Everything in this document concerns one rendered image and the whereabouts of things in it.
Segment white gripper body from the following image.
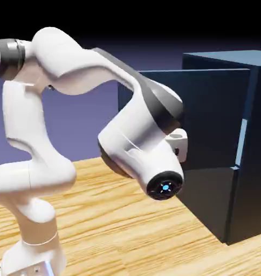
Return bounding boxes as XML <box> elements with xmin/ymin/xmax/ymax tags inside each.
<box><xmin>173</xmin><ymin>137</ymin><xmax>189</xmax><ymax>164</ymax></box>

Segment dark blue cabinet door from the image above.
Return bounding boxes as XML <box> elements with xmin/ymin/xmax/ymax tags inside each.
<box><xmin>118</xmin><ymin>68</ymin><xmax>251</xmax><ymax>171</ymax></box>
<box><xmin>176</xmin><ymin>166</ymin><xmax>241</xmax><ymax>246</ymax></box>

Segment dark blue cabinet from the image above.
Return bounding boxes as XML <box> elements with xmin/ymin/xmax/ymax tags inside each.
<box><xmin>177</xmin><ymin>50</ymin><xmax>261</xmax><ymax>246</ymax></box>

